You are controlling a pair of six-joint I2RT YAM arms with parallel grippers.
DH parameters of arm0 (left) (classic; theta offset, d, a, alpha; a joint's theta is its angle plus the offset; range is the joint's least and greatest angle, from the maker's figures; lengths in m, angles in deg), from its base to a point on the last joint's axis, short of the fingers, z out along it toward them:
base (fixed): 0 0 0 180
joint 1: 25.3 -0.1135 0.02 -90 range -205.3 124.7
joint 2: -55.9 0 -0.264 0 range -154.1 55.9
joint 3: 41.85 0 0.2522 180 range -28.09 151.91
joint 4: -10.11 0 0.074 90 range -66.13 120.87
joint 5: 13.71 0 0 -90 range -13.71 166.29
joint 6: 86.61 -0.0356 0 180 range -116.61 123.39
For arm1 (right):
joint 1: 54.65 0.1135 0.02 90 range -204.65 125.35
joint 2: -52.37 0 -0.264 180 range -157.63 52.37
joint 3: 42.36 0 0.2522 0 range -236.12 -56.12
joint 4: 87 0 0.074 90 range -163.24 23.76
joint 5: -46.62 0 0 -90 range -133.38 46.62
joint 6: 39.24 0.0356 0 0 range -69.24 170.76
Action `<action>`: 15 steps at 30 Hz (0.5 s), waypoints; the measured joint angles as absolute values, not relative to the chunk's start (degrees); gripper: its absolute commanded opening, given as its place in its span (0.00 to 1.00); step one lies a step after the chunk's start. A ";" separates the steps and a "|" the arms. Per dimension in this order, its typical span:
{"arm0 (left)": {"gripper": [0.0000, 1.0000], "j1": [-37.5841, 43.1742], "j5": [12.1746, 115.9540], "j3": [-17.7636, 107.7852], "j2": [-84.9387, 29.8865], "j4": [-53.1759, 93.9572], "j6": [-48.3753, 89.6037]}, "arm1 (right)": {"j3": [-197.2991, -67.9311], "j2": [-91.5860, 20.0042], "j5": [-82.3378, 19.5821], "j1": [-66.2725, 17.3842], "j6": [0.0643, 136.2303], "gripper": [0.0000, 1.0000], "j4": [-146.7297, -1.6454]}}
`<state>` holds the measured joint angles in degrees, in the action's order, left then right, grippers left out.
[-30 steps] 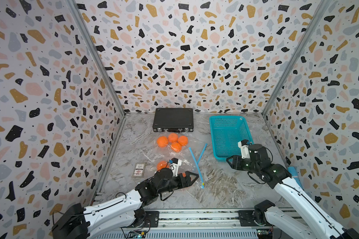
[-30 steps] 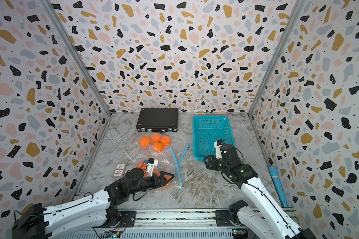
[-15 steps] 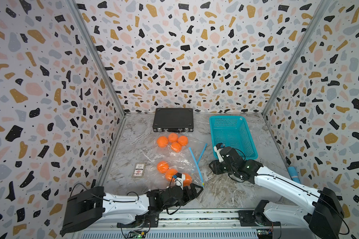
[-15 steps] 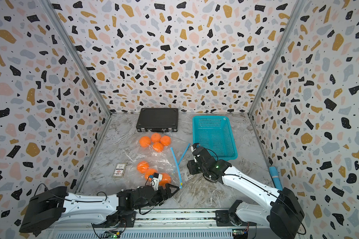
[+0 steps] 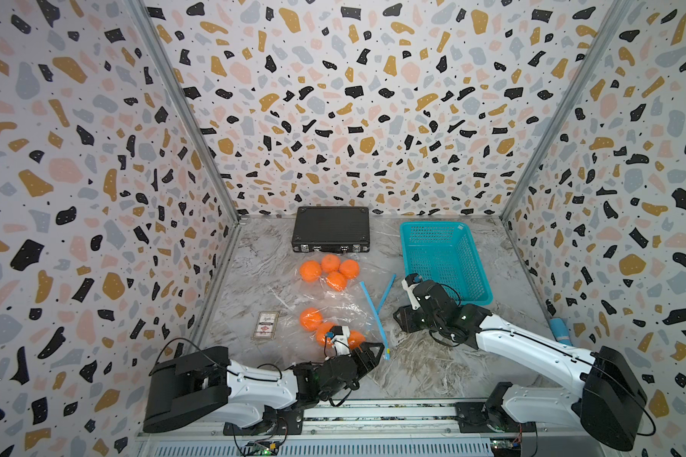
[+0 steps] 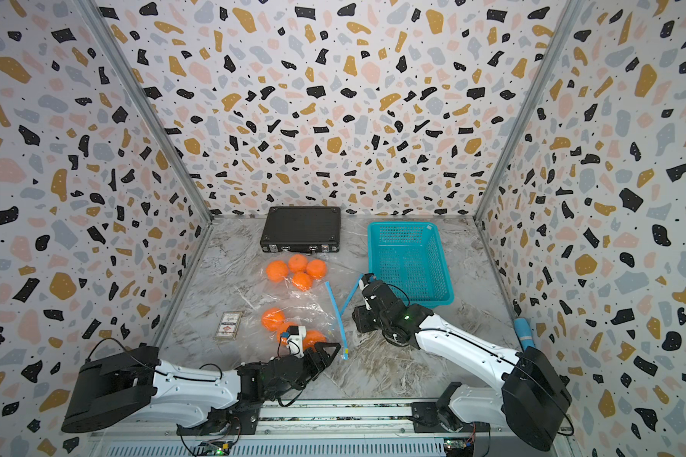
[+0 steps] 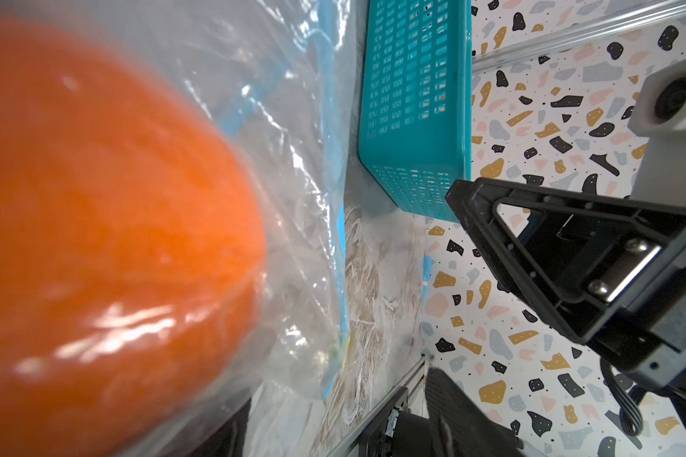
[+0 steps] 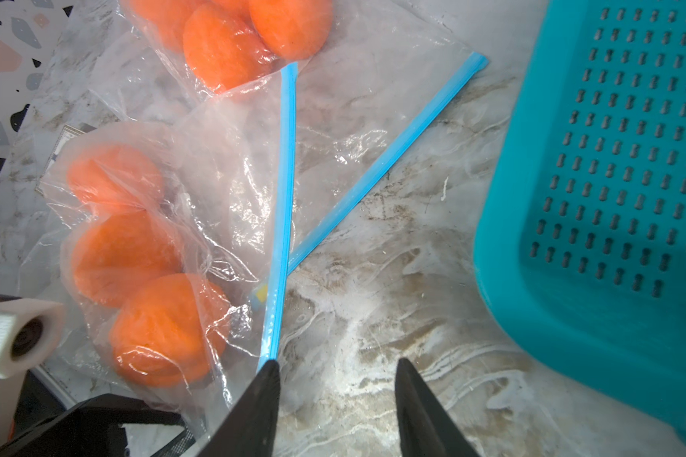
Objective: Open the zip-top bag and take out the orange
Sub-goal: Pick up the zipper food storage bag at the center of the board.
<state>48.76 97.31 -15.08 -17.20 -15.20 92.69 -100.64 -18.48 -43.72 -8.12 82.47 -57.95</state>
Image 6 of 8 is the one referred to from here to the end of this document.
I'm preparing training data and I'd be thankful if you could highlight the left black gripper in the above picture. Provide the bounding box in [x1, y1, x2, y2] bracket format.
[268, 344, 343, 406]

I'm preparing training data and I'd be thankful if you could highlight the orange fruit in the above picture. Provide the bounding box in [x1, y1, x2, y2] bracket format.
[261, 308, 286, 332]
[276, 322, 302, 346]
[303, 329, 328, 352]

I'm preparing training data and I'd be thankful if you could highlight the clear zip-top bag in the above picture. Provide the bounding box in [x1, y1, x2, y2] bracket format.
[237, 280, 353, 371]
[252, 252, 363, 313]

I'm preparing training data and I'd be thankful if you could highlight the teal plastic basket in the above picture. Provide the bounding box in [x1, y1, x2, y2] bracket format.
[368, 221, 455, 308]

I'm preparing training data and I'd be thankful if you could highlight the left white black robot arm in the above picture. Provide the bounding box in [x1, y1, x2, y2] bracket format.
[61, 342, 341, 434]

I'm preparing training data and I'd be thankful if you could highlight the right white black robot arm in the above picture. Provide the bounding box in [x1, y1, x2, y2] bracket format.
[353, 273, 572, 451]

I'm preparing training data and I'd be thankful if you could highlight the black hard case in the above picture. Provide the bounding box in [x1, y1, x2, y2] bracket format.
[260, 207, 342, 253]

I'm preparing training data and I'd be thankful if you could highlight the small printed packet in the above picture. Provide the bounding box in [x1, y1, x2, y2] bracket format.
[215, 312, 243, 341]

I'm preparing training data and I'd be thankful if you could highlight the green circuit board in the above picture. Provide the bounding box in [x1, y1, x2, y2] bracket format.
[196, 441, 232, 456]

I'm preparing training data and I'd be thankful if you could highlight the blue cylindrical tube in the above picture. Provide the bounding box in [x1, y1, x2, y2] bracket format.
[514, 317, 535, 350]

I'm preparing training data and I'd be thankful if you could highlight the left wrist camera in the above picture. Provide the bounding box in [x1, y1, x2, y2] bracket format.
[278, 325, 307, 358]

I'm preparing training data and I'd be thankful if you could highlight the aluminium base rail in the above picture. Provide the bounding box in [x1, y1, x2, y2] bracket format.
[85, 396, 573, 457]

